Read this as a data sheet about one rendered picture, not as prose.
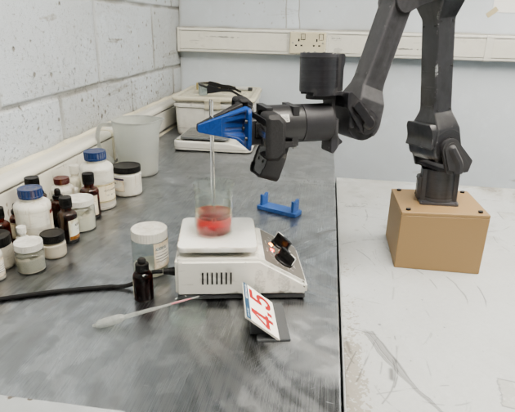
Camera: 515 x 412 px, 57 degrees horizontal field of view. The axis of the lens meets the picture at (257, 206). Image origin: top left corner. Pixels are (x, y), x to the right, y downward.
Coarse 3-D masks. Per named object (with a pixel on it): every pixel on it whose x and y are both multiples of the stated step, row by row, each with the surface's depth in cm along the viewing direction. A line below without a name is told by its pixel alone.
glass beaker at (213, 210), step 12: (204, 180) 75; (216, 180) 76; (228, 180) 75; (204, 192) 70; (216, 192) 70; (228, 192) 72; (204, 204) 71; (216, 204) 71; (228, 204) 72; (204, 216) 72; (216, 216) 72; (228, 216) 73; (204, 228) 72; (216, 228) 72; (228, 228) 74
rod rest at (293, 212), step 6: (264, 198) 109; (258, 204) 110; (264, 204) 110; (270, 204) 110; (276, 204) 110; (294, 204) 105; (264, 210) 109; (270, 210) 108; (276, 210) 107; (282, 210) 107; (288, 210) 107; (294, 210) 106; (300, 210) 107; (288, 216) 106; (294, 216) 105
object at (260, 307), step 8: (248, 288) 70; (256, 296) 70; (256, 304) 67; (264, 304) 69; (256, 312) 65; (264, 312) 67; (256, 320) 63; (264, 320) 65; (272, 320) 67; (272, 328) 65
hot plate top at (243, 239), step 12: (192, 228) 77; (240, 228) 77; (252, 228) 77; (180, 240) 72; (192, 240) 72; (204, 240) 72; (216, 240) 72; (228, 240) 73; (240, 240) 73; (252, 240) 73; (180, 252) 70; (192, 252) 70; (204, 252) 70; (216, 252) 70; (228, 252) 71; (240, 252) 71; (252, 252) 71
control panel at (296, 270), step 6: (264, 234) 81; (264, 240) 79; (270, 240) 80; (264, 246) 76; (270, 246) 78; (264, 252) 74; (270, 252) 76; (276, 252) 77; (294, 252) 82; (270, 258) 73; (276, 264) 73; (294, 264) 77; (288, 270) 73; (294, 270) 75; (300, 270) 76; (300, 276) 74
